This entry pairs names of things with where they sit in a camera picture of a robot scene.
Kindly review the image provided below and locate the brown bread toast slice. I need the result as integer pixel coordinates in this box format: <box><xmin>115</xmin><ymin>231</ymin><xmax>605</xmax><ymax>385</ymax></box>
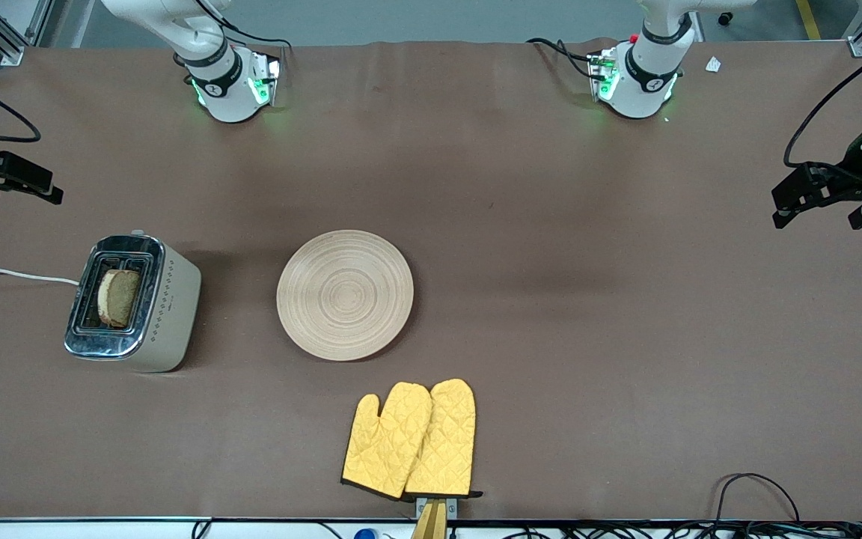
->
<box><xmin>97</xmin><ymin>268</ymin><xmax>142</xmax><ymax>329</ymax></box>

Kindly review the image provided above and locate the round wooden plate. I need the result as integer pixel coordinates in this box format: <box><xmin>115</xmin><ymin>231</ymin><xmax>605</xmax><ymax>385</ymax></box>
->
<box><xmin>276</xmin><ymin>229</ymin><xmax>415</xmax><ymax>362</ymax></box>

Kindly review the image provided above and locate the cream and chrome toaster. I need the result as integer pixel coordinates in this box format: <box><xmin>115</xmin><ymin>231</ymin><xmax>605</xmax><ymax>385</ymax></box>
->
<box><xmin>64</xmin><ymin>230</ymin><xmax>203</xmax><ymax>374</ymax></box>

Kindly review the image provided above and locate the yellow quilted oven mitt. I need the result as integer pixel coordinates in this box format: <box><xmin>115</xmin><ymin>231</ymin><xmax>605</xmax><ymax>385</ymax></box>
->
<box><xmin>340</xmin><ymin>382</ymin><xmax>434</xmax><ymax>501</ymax></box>
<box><xmin>405</xmin><ymin>378</ymin><xmax>483</xmax><ymax>499</ymax></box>

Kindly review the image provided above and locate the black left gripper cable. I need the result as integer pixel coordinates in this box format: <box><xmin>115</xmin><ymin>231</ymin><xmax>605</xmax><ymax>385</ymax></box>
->
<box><xmin>783</xmin><ymin>52</ymin><xmax>862</xmax><ymax>169</ymax></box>

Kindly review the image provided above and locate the white toaster power cord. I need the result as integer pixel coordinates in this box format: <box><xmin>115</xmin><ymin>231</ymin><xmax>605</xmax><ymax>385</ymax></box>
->
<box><xmin>0</xmin><ymin>268</ymin><xmax>81</xmax><ymax>287</ymax></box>

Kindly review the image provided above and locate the black looped cable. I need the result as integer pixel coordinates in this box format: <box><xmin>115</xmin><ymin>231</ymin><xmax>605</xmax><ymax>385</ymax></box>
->
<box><xmin>712</xmin><ymin>472</ymin><xmax>803</xmax><ymax>525</ymax></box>

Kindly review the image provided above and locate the black right arm base cable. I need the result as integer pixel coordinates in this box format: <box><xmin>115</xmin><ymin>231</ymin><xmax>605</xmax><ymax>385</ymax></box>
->
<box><xmin>195</xmin><ymin>0</ymin><xmax>294</xmax><ymax>55</ymax></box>

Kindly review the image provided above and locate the black arm base cable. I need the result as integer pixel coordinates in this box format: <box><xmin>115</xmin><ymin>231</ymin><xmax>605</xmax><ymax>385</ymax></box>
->
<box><xmin>526</xmin><ymin>37</ymin><xmax>598</xmax><ymax>80</ymax></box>
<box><xmin>195</xmin><ymin>0</ymin><xmax>294</xmax><ymax>55</ymax></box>

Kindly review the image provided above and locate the black left arm base cable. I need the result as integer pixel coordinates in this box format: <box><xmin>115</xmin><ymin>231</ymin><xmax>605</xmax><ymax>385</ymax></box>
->
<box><xmin>526</xmin><ymin>37</ymin><xmax>598</xmax><ymax>80</ymax></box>

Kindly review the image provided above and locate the black cable bundle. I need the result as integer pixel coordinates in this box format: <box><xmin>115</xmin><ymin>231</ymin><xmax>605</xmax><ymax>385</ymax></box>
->
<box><xmin>502</xmin><ymin>521</ymin><xmax>862</xmax><ymax>539</ymax></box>

